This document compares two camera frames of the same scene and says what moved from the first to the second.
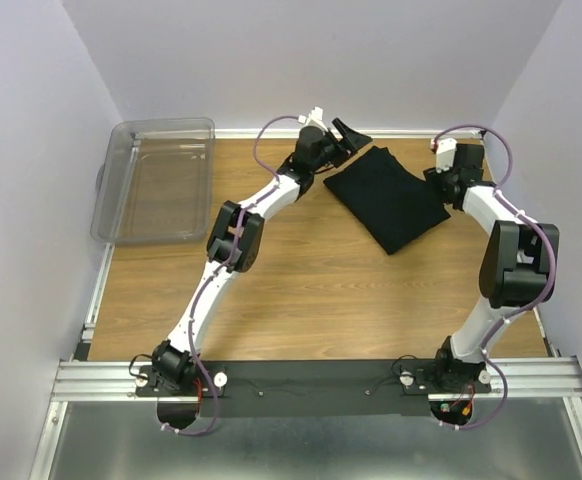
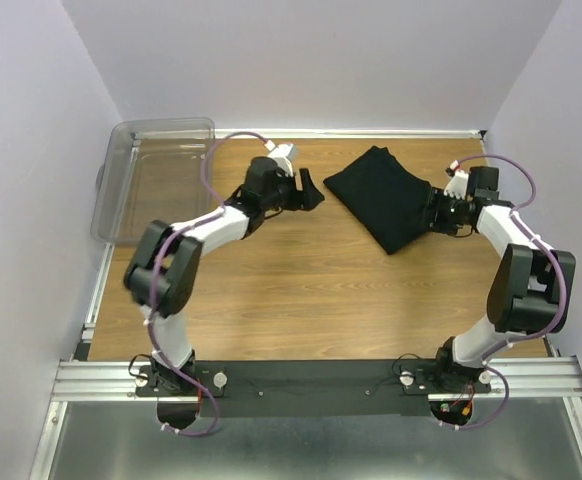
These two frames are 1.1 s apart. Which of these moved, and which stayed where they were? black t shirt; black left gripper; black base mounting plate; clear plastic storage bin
Moved: black left gripper
Stayed: clear plastic storage bin; black t shirt; black base mounting plate
